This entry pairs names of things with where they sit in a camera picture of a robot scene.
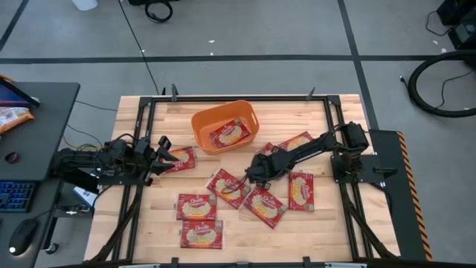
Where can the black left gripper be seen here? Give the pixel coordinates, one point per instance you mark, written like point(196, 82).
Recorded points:
point(145, 154)

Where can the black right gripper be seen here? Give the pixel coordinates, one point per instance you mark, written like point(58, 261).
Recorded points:
point(264, 167)

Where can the red Orville popcorn bag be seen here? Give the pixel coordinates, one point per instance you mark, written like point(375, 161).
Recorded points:
point(223, 184)
point(264, 206)
point(297, 140)
point(196, 207)
point(201, 234)
point(184, 159)
point(230, 134)
point(267, 149)
point(301, 191)

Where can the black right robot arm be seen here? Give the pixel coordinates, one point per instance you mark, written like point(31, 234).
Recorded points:
point(316, 145)

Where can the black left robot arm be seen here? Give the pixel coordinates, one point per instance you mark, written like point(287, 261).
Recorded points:
point(82, 160)

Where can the orange plastic basket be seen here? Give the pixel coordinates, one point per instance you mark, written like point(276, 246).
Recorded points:
point(223, 111)

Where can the black desk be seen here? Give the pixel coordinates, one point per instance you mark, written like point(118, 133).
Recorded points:
point(44, 130)

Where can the black caster wheel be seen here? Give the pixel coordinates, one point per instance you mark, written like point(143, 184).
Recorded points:
point(52, 248)

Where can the small black round roll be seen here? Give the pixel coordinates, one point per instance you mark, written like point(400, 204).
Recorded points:
point(12, 158)

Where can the black keyboard with blue light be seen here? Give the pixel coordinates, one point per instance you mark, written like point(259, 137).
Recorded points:
point(16, 195)

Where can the orange snack bag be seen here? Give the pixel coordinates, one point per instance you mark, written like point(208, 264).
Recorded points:
point(13, 118)

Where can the black platform with hazard stripe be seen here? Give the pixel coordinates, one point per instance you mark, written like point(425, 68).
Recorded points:
point(390, 223)

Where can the dark laptop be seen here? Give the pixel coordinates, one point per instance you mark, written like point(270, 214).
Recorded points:
point(15, 95)

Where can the black computer mouse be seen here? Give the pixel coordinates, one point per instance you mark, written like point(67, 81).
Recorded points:
point(22, 234)

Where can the white bucket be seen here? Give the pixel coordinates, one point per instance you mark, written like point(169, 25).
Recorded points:
point(85, 4)

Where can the black equipment case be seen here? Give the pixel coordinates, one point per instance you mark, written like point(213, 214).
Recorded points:
point(463, 31)

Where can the black aluminium table frame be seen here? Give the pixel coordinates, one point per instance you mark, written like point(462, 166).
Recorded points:
point(238, 99)

